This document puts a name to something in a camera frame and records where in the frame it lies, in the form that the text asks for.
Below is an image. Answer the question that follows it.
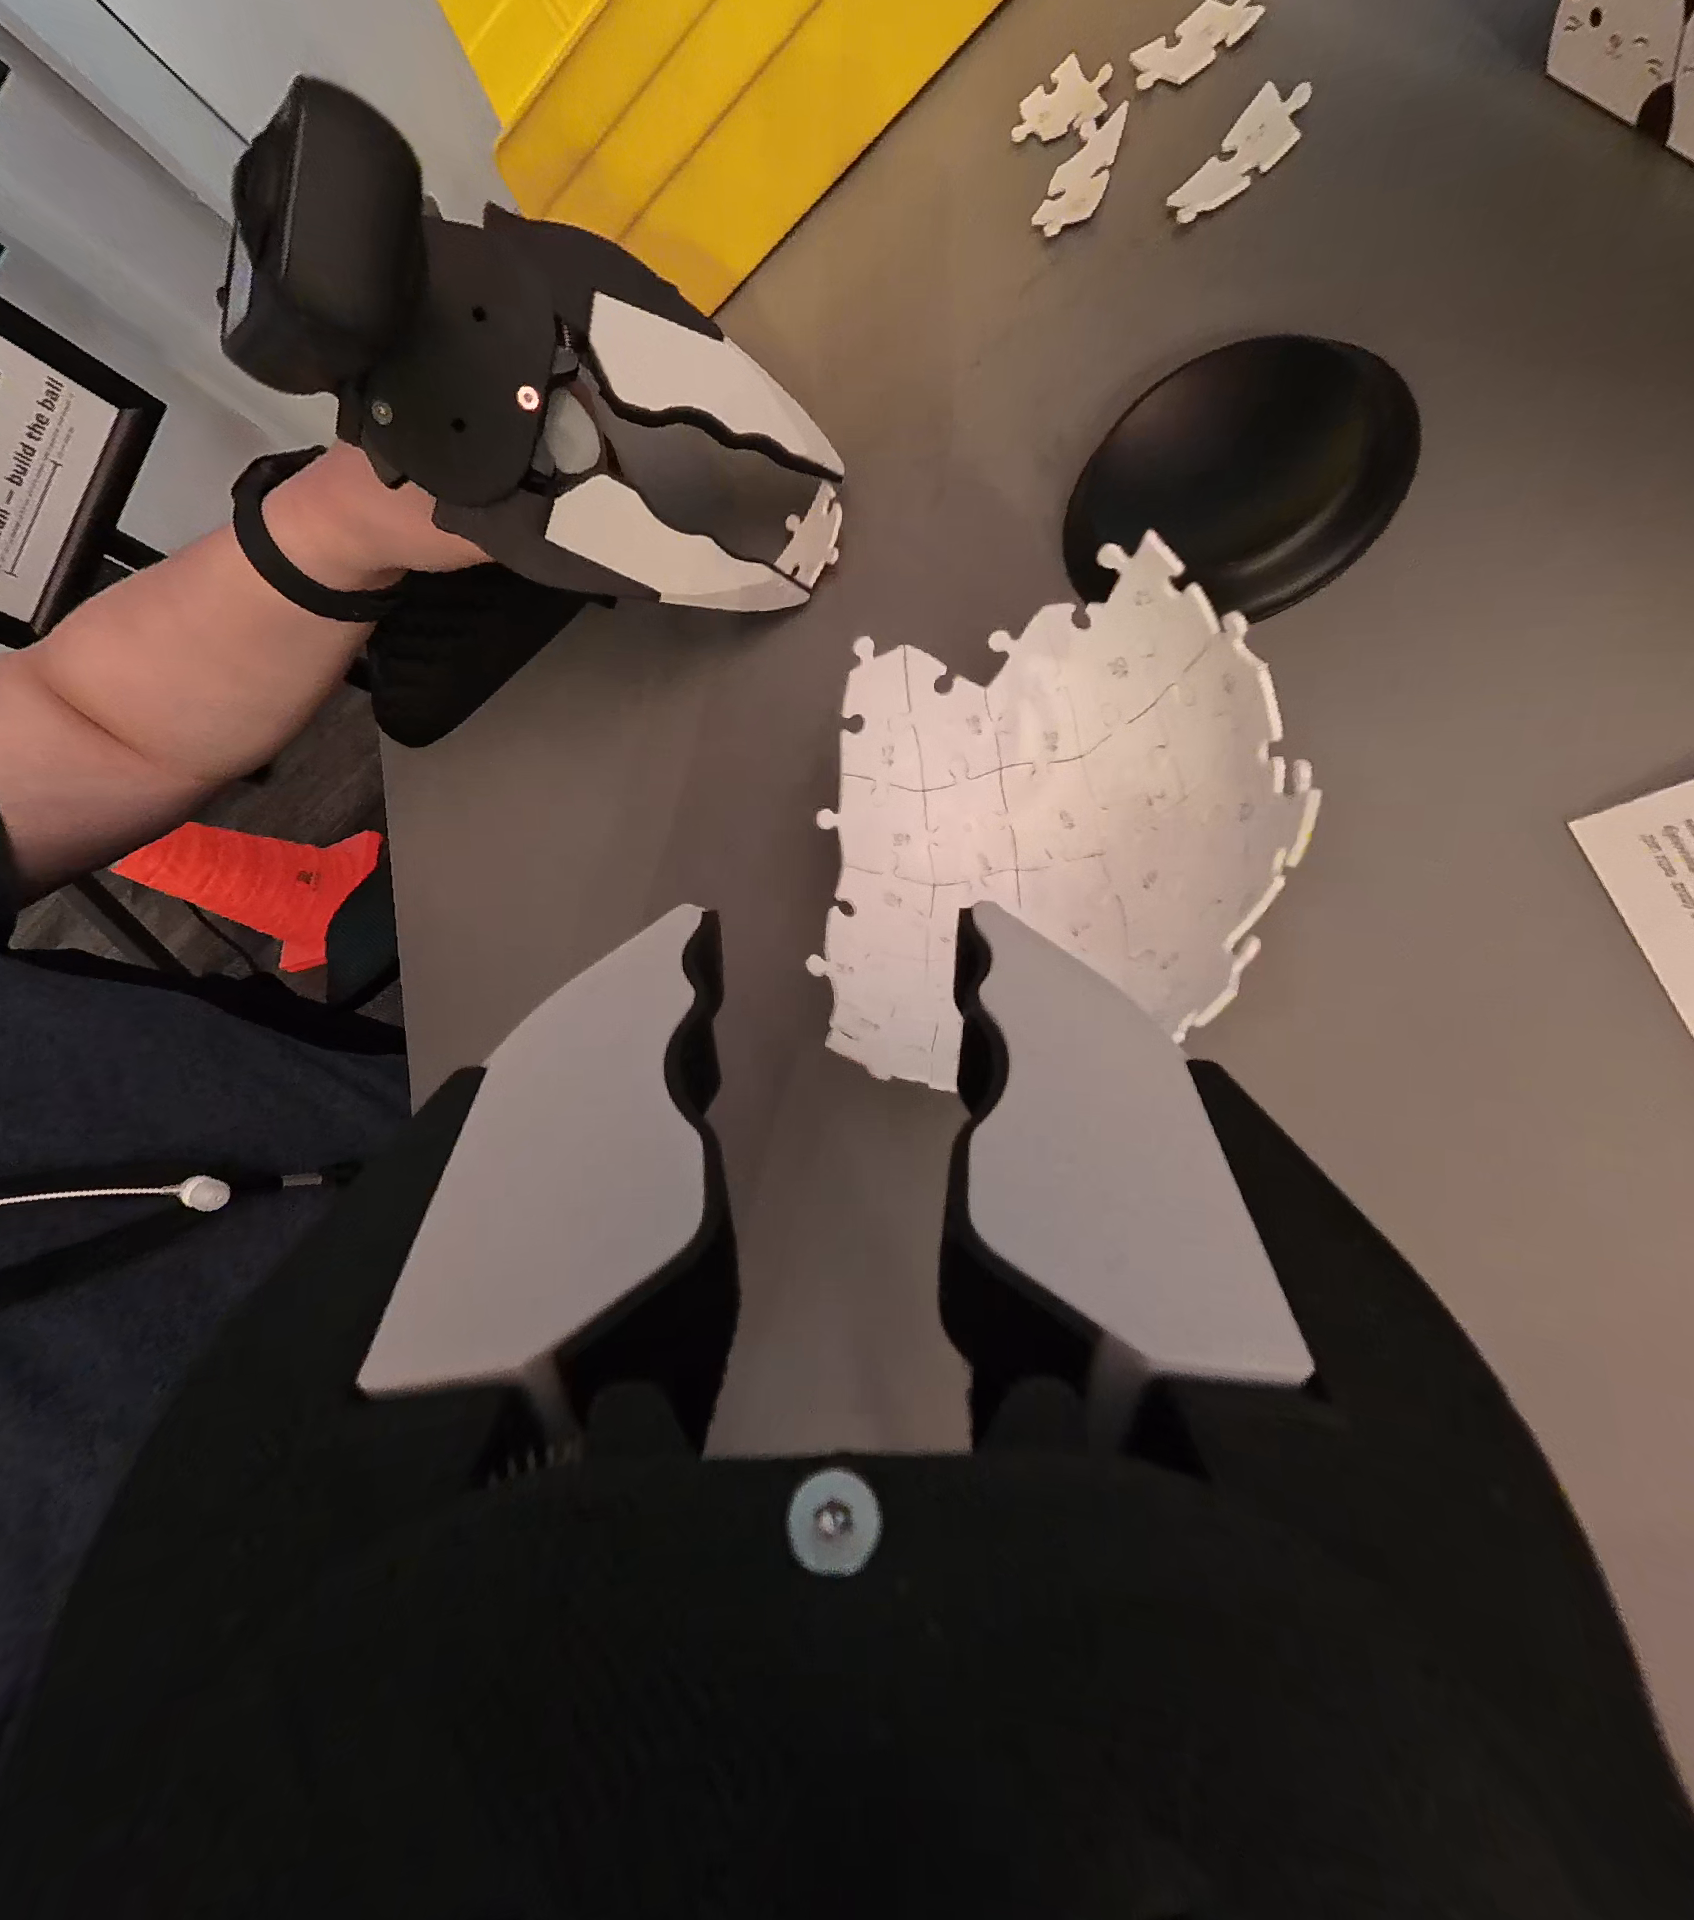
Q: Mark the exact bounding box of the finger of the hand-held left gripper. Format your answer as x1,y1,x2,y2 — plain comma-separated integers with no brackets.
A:
579,295,850,499
542,466,821,618

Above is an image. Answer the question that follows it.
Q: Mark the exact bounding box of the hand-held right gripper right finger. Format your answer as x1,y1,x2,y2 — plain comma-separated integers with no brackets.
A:
945,901,1319,1404

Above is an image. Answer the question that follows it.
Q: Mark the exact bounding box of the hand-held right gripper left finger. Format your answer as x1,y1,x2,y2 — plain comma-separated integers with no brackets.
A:
358,906,739,1406

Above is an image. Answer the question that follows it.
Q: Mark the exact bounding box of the white puzzle piece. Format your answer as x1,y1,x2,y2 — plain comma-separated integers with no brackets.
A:
783,481,850,595

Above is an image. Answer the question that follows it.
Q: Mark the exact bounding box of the assembled white puzzle section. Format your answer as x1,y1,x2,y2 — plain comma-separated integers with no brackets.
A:
808,533,1324,1101

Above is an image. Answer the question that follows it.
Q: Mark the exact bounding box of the person's left forearm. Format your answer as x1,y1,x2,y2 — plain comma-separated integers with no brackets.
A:
0,527,461,903

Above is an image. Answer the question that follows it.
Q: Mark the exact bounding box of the black round ball stand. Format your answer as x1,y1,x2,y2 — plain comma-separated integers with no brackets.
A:
1061,335,1427,627

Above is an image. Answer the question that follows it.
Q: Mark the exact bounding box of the scattered loose puzzle pieces group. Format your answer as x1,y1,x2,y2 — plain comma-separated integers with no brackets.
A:
1011,0,1319,242

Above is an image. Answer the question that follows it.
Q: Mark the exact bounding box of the colourful puzzle box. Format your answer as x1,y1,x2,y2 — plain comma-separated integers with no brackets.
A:
1545,0,1694,228

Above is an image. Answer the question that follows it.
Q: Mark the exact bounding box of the person's left hand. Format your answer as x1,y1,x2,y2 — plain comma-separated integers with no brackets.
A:
262,445,505,595

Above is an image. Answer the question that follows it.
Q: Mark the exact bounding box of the black chair armrest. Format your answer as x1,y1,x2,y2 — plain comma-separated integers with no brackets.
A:
368,557,617,753

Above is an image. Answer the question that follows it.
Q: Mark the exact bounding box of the yellow storage bin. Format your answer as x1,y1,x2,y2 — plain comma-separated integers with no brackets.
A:
442,0,1006,318

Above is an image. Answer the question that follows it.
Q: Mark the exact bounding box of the black wristband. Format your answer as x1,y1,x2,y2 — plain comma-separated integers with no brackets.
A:
227,450,406,627

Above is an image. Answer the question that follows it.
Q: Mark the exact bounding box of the white task card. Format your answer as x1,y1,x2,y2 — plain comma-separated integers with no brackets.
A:
0,241,168,648

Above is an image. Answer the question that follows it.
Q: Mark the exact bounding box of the red object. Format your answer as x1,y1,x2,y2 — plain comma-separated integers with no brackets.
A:
112,823,389,979

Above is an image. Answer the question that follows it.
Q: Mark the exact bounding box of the white drawstring cord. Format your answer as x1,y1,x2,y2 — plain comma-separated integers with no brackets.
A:
0,1170,239,1226

